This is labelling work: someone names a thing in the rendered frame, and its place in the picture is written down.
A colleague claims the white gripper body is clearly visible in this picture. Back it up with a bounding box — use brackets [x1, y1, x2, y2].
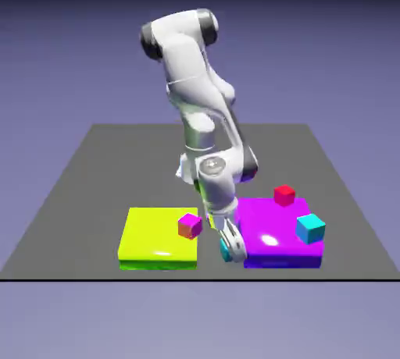
[216, 217, 248, 264]

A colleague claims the small teal cube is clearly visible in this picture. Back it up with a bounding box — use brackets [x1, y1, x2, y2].
[219, 237, 233, 263]

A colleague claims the small magenta cube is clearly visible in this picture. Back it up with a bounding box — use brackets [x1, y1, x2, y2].
[177, 212, 203, 240]

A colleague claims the small red cube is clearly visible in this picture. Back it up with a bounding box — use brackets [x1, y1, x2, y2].
[273, 184, 297, 208]

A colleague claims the small cyan cube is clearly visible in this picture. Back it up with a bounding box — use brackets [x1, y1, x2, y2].
[295, 212, 327, 245]

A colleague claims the large purple box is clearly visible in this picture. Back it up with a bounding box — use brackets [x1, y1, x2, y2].
[234, 197, 325, 270]

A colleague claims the large yellow box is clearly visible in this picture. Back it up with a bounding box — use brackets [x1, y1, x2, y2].
[117, 207, 199, 272]

